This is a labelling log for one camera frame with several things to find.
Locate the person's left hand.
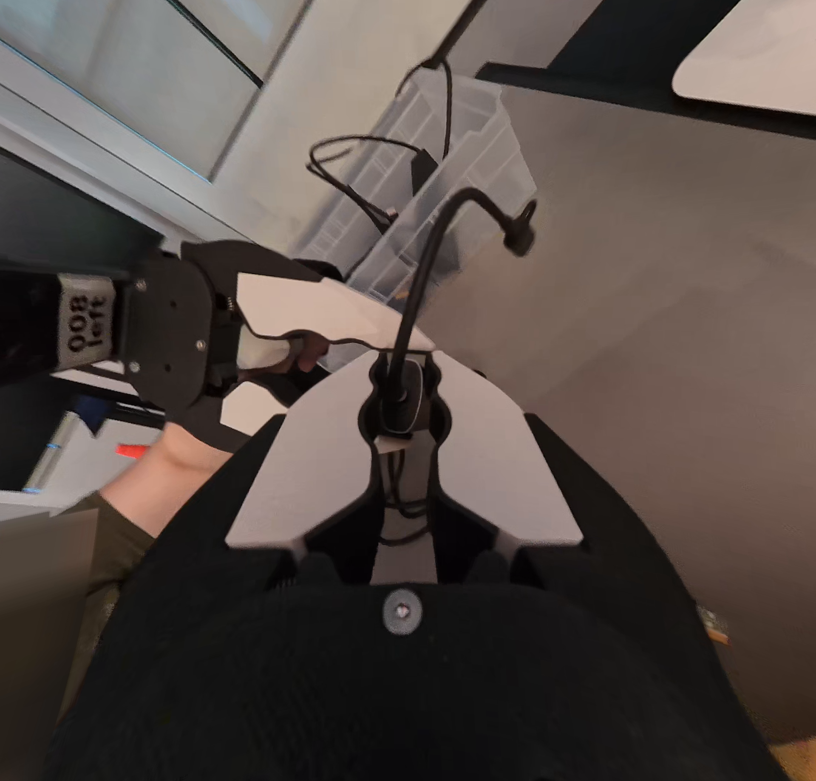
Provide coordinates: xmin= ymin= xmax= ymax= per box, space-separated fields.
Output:
xmin=280 ymin=337 xmax=331 ymax=375

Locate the dark usb connector with cable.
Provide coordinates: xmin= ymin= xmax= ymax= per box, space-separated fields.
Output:
xmin=375 ymin=188 xmax=538 ymax=441

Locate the dark wall screen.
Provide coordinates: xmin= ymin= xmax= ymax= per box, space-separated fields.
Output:
xmin=0 ymin=149 xmax=165 ymax=272

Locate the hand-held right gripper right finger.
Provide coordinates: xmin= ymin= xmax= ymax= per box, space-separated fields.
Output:
xmin=424 ymin=353 xmax=584 ymax=581

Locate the clear plastic bin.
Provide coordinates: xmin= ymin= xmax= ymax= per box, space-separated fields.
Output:
xmin=296 ymin=70 xmax=539 ymax=313

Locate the tangle of black cables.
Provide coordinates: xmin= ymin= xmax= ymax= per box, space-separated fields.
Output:
xmin=308 ymin=57 xmax=455 ymax=234

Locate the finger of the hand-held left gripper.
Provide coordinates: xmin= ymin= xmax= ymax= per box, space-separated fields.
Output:
xmin=220 ymin=382 xmax=291 ymax=439
xmin=236 ymin=273 xmax=436 ymax=355

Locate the large glass window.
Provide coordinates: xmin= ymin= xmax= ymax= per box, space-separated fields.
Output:
xmin=0 ymin=0 xmax=335 ymax=186

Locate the white stand base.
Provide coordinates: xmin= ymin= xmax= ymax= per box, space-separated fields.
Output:
xmin=672 ymin=0 xmax=816 ymax=116

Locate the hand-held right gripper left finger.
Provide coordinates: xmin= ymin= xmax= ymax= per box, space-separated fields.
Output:
xmin=225 ymin=352 xmax=385 ymax=583

